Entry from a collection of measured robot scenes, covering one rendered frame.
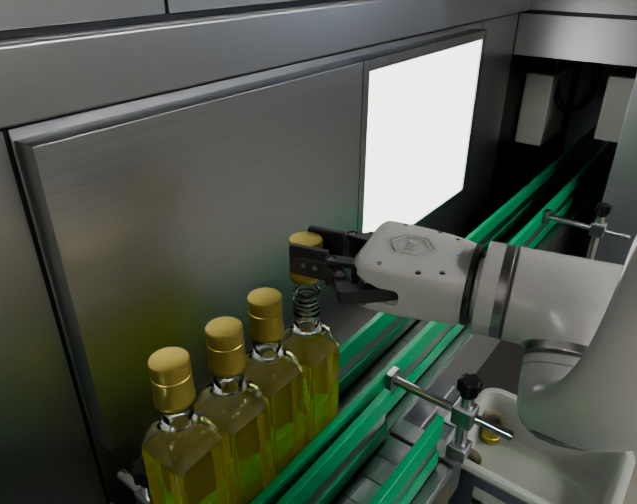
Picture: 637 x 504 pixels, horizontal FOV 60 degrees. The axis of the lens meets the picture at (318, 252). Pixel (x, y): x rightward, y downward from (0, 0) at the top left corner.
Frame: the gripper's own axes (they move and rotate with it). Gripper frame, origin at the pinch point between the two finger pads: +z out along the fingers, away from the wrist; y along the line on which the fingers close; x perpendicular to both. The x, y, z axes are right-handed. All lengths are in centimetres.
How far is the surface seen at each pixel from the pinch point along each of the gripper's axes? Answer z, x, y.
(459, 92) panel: -1, -3, -64
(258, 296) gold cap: 3.7, 2.8, 5.8
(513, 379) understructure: -22, 85, -94
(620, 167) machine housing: -34, 16, -91
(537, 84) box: -13, 3, -108
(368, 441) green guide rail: -5.4, 27.9, -3.5
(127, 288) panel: 16.3, 2.9, 9.7
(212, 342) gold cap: 4.3, 3.4, 13.0
